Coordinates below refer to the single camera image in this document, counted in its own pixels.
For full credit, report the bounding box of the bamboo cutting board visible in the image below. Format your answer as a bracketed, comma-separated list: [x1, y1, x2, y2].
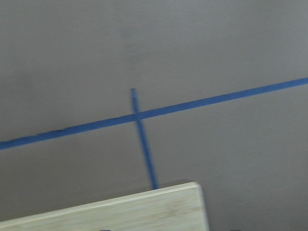
[0, 182, 209, 231]

